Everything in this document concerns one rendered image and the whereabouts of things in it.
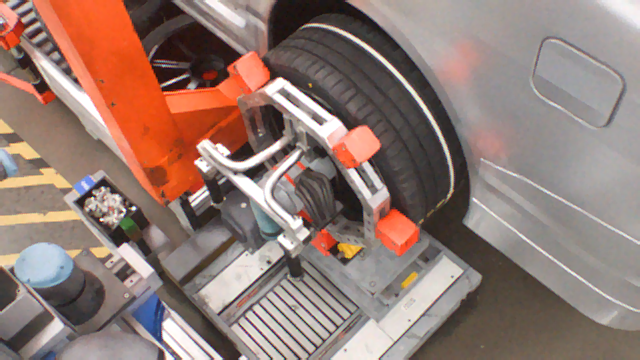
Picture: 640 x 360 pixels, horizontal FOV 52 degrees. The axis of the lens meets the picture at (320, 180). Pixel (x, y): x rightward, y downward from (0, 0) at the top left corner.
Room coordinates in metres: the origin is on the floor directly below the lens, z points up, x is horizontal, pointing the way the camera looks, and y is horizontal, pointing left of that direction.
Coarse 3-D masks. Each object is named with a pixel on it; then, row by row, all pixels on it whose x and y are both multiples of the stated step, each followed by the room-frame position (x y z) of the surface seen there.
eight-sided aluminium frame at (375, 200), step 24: (240, 96) 1.25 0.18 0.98; (264, 96) 1.14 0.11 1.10; (288, 96) 1.13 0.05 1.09; (264, 120) 1.26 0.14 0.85; (312, 120) 1.02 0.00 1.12; (336, 120) 1.01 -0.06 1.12; (264, 144) 1.25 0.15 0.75; (360, 168) 0.93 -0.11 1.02; (360, 192) 0.87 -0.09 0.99; (384, 192) 0.87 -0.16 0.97; (360, 240) 0.88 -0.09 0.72
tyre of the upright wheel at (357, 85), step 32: (320, 32) 1.27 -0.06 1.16; (352, 32) 1.24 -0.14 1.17; (288, 64) 1.19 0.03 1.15; (320, 64) 1.14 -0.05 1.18; (352, 64) 1.13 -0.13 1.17; (384, 64) 1.12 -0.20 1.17; (320, 96) 1.09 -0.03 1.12; (352, 96) 1.04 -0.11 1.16; (384, 96) 1.04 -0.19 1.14; (352, 128) 1.00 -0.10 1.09; (384, 128) 0.96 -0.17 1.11; (416, 128) 0.97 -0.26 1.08; (448, 128) 0.99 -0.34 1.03; (384, 160) 0.91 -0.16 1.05; (416, 160) 0.91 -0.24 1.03; (416, 192) 0.87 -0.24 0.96; (448, 192) 0.92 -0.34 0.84; (416, 224) 0.85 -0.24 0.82
